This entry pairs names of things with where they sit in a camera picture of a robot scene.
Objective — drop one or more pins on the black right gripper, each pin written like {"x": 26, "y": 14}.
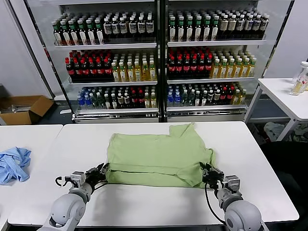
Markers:
{"x": 214, "y": 178}

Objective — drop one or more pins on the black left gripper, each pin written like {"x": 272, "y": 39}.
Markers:
{"x": 95, "y": 176}

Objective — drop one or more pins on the light green t-shirt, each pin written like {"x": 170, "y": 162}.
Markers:
{"x": 156, "y": 154}

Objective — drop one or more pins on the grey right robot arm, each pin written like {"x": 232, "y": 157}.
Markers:
{"x": 243, "y": 214}

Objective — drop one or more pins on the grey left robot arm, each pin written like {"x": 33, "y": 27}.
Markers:
{"x": 68, "y": 209}

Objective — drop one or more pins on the white metal shelf board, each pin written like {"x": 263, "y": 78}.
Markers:
{"x": 216, "y": 43}
{"x": 211, "y": 80}
{"x": 207, "y": 108}
{"x": 113, "y": 83}
{"x": 106, "y": 45}
{"x": 115, "y": 111}

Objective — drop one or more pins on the clear green water bottle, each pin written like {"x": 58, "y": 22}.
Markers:
{"x": 94, "y": 102}
{"x": 191, "y": 98}
{"x": 184, "y": 98}
{"x": 100, "y": 102}

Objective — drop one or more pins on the small dark tea bottle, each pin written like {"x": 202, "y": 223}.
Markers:
{"x": 204, "y": 98}
{"x": 113, "y": 102}
{"x": 126, "y": 101}
{"x": 120, "y": 101}
{"x": 210, "y": 97}
{"x": 197, "y": 98}
{"x": 217, "y": 96}
{"x": 107, "y": 102}

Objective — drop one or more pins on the small white flat object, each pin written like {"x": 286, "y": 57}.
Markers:
{"x": 65, "y": 111}

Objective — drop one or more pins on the blue drink bottle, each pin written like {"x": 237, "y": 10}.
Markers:
{"x": 177, "y": 98}
{"x": 87, "y": 101}
{"x": 80, "y": 101}
{"x": 170, "y": 98}

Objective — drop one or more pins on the small red cap cola bottle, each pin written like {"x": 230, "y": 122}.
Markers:
{"x": 140, "y": 99}
{"x": 230, "y": 94}
{"x": 133, "y": 99}
{"x": 223, "y": 95}

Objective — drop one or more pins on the small yellow tea bottle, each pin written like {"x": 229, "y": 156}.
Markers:
{"x": 147, "y": 101}
{"x": 243, "y": 96}
{"x": 153, "y": 101}
{"x": 236, "y": 96}

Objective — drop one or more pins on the crumpled light blue shirt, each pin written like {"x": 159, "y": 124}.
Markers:
{"x": 14, "y": 166}

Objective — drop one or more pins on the yellow tea bottle green label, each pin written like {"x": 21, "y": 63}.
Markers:
{"x": 145, "y": 72}
{"x": 152, "y": 71}
{"x": 223, "y": 69}
{"x": 230, "y": 69}
{"x": 137, "y": 72}
{"x": 130, "y": 73}
{"x": 252, "y": 68}
{"x": 245, "y": 68}
{"x": 238, "y": 68}
{"x": 215, "y": 69}
{"x": 123, "y": 73}
{"x": 116, "y": 73}

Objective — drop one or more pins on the grey green crumpled cloth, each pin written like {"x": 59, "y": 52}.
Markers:
{"x": 300, "y": 132}

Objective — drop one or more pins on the open brown cardboard box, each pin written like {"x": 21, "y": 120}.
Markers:
{"x": 14, "y": 118}

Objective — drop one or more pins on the white side table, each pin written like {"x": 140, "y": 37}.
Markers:
{"x": 279, "y": 89}

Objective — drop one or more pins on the grey metal parts bundle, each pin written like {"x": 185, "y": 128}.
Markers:
{"x": 14, "y": 108}

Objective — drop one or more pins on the clear plastic jar white lid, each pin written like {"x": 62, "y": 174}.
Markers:
{"x": 299, "y": 79}

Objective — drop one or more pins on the green cap dark tea bottle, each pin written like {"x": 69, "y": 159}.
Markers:
{"x": 91, "y": 35}
{"x": 83, "y": 36}
{"x": 214, "y": 30}
{"x": 57, "y": 36}
{"x": 198, "y": 31}
{"x": 206, "y": 31}
{"x": 172, "y": 32}
{"x": 66, "y": 36}
{"x": 180, "y": 32}
{"x": 189, "y": 32}
{"x": 74, "y": 36}
{"x": 100, "y": 35}

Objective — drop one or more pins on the white cap dark label bottle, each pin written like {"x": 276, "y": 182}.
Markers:
{"x": 132, "y": 28}
{"x": 115, "y": 29}
{"x": 150, "y": 27}
{"x": 257, "y": 25}
{"x": 249, "y": 25}
{"x": 123, "y": 28}
{"x": 265, "y": 24}
{"x": 240, "y": 26}
{"x": 108, "y": 29}
{"x": 141, "y": 27}

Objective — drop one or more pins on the beige label dark bottle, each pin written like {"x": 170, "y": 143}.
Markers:
{"x": 232, "y": 26}
{"x": 224, "y": 27}

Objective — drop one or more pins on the glass door beverage cabinet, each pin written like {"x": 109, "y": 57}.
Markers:
{"x": 211, "y": 4}
{"x": 108, "y": 7}

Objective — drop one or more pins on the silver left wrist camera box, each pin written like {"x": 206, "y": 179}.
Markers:
{"x": 77, "y": 178}

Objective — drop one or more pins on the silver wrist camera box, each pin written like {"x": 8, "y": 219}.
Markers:
{"x": 77, "y": 178}
{"x": 232, "y": 183}

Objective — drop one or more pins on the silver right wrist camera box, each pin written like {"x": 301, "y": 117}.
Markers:
{"x": 232, "y": 183}

